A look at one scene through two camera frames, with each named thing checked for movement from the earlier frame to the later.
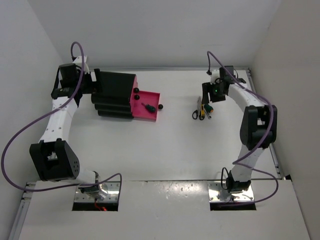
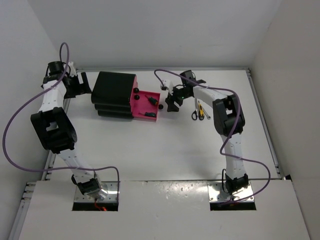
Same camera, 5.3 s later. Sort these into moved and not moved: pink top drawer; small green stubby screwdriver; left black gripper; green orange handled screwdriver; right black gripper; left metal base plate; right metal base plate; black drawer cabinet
Moved: left black gripper; right black gripper; green orange handled screwdriver; small green stubby screwdriver
Not moved: left metal base plate; black drawer cabinet; pink top drawer; right metal base plate
